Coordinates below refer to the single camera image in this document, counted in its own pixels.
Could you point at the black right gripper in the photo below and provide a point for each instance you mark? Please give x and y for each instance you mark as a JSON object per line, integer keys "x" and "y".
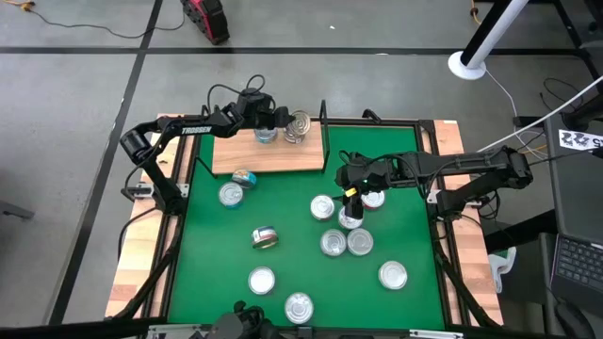
{"x": 363, "y": 172}

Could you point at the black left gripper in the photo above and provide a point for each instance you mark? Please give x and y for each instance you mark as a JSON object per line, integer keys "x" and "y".
{"x": 256, "y": 113}

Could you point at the red label tuna can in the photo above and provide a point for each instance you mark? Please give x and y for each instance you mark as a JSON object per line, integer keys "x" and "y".
{"x": 375, "y": 201}
{"x": 264, "y": 237}
{"x": 346, "y": 224}

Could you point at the white-topped seafood can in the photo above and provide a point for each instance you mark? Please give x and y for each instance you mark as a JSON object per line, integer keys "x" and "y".
{"x": 261, "y": 280}
{"x": 392, "y": 275}

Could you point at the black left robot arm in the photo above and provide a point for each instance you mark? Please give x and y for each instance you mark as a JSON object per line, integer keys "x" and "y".
{"x": 198, "y": 129}

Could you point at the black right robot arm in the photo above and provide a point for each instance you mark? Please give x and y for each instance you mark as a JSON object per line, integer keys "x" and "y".
{"x": 471, "y": 162}

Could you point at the yellow gripper tag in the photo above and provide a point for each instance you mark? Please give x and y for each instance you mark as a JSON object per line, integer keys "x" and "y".
{"x": 351, "y": 192}

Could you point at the red and black floor device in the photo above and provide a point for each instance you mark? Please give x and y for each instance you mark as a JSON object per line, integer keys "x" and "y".
{"x": 207, "y": 19}

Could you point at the green table mat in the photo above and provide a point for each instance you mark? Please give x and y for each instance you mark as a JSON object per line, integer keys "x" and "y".
{"x": 212, "y": 282}

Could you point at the white pole with round base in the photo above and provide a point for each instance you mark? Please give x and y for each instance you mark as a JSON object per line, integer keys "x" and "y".
{"x": 466, "y": 66}

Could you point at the dark grey desk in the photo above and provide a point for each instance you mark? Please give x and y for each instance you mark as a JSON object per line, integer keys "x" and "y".
{"x": 579, "y": 188}

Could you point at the white fiducial marker sheet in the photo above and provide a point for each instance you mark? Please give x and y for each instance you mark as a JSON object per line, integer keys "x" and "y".
{"x": 579, "y": 140}

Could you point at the black laptop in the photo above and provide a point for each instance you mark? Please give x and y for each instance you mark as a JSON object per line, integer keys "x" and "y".
{"x": 581, "y": 268}

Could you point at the black office chair part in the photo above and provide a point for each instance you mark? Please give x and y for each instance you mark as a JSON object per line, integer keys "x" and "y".
{"x": 572, "y": 325}

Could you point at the grey metal foot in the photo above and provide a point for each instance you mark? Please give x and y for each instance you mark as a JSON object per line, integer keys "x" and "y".
{"x": 14, "y": 210}

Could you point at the black frame clamp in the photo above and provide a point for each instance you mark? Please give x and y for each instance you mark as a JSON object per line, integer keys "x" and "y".
{"x": 372, "y": 114}

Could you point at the black aluminium table frame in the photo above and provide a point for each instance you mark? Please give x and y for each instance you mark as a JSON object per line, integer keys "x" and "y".
{"x": 386, "y": 123}

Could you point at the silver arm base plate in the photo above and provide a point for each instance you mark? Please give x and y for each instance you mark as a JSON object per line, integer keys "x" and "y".
{"x": 184, "y": 190}

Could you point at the silver metal frame plate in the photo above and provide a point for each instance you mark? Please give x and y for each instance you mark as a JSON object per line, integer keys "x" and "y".
{"x": 165, "y": 332}
{"x": 435, "y": 334}

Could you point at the black metal floor frame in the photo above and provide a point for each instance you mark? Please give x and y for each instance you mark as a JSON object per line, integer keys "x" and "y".
{"x": 572, "y": 28}

